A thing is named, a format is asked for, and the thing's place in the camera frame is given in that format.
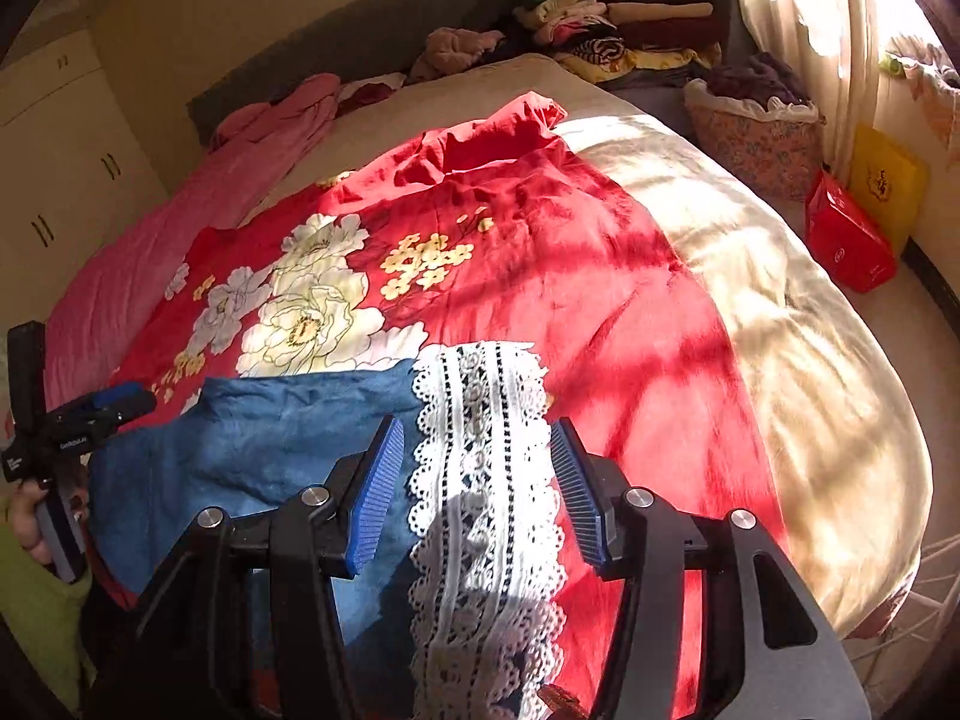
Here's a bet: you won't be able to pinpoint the window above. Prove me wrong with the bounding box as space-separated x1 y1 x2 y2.
862 0 960 76

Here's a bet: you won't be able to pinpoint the blue denim pants lace trim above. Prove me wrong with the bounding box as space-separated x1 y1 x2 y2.
88 341 571 720

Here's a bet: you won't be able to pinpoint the cream curtain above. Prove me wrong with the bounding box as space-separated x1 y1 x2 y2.
701 0 893 166

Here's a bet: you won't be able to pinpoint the floral laundry basket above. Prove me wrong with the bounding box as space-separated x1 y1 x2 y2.
682 79 826 201

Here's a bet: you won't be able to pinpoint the stack of folded clothes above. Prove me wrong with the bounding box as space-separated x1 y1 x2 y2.
514 0 732 87

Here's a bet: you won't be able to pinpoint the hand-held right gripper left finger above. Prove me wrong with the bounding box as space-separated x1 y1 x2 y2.
84 414 421 720

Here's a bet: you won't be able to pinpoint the red box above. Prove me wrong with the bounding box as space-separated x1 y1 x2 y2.
805 169 899 293

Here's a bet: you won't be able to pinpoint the green clothing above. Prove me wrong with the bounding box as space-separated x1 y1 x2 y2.
0 540 98 713

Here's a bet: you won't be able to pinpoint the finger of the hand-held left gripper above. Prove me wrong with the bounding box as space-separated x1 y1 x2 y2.
73 381 159 430

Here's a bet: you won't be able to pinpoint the beige bed cover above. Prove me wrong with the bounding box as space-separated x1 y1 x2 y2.
240 52 935 640

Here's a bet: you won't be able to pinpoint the white wardrobe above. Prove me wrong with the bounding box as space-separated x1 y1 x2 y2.
0 30 170 316

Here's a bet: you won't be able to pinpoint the pink fluffy cloth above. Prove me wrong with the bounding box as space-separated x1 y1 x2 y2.
409 26 505 83

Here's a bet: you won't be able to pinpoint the yellow bag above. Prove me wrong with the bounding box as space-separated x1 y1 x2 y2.
847 124 931 256

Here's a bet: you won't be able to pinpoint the white wire rack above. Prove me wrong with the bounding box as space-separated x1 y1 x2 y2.
847 540 947 720

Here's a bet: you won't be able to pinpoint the grey headboard cushion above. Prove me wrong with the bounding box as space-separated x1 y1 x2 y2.
186 0 522 145

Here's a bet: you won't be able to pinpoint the red floral bed sheet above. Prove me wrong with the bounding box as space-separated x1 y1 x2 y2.
97 90 788 720

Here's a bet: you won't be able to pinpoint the pink blanket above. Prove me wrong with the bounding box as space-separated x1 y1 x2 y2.
41 73 342 415

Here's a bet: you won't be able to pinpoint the purple clothes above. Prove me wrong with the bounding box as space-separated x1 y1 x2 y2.
705 52 815 107

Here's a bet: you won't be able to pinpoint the dark red cloth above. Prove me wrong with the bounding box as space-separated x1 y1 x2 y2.
341 79 406 110

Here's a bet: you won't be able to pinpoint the floral cloth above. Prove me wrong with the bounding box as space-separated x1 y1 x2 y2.
881 45 960 160

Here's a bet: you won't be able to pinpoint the person's left hand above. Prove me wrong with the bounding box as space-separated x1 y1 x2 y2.
6 478 91 569

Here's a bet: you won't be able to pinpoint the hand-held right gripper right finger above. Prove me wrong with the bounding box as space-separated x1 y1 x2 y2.
550 418 872 720

